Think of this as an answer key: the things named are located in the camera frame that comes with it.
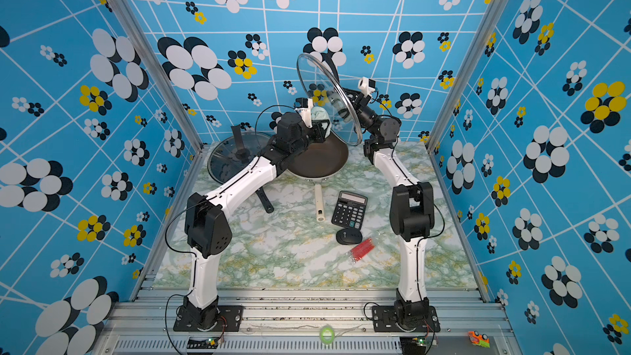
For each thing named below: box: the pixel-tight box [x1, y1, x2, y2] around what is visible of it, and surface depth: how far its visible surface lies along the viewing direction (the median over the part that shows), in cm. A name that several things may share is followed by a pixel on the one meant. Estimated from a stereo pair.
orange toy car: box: [467, 330, 491, 349], surface depth 70 cm
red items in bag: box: [350, 238, 375, 262], surface depth 89 cm
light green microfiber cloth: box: [310, 106, 331, 130], surface depth 80 cm
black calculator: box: [331, 190, 369, 231], surface depth 98 cm
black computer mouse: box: [335, 227, 363, 245], surface depth 91 cm
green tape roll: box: [319, 325, 335, 345], surface depth 72 cm
